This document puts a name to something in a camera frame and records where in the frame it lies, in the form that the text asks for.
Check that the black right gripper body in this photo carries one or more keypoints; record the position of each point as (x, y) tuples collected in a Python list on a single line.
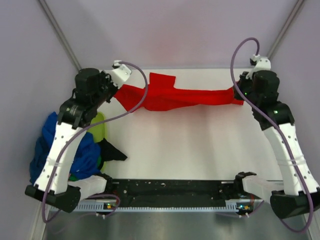
[(245, 85)]

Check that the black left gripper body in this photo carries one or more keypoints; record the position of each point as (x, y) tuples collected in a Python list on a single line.
[(108, 89)]

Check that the red printed t shirt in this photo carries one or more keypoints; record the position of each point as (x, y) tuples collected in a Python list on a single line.
[(163, 96)]

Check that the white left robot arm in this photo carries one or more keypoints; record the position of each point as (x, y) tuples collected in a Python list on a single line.
[(52, 186)]

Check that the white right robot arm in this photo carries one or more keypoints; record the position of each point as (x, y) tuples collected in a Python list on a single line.
[(276, 121)]

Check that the green plastic basket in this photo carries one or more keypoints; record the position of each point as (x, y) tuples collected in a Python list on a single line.
[(99, 132)]

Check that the black t shirt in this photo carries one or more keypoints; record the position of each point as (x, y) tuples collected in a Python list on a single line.
[(110, 153)]

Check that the green t shirt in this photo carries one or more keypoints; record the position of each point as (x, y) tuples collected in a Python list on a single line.
[(72, 178)]

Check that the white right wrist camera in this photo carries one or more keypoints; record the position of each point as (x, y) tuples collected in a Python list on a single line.
[(259, 63)]

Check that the aluminium frame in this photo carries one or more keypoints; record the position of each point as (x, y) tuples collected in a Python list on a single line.
[(193, 40)]

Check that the white slotted cable duct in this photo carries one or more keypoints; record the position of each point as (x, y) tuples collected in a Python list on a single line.
[(230, 206)]

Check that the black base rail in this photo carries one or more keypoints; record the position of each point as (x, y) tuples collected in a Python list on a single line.
[(174, 193)]

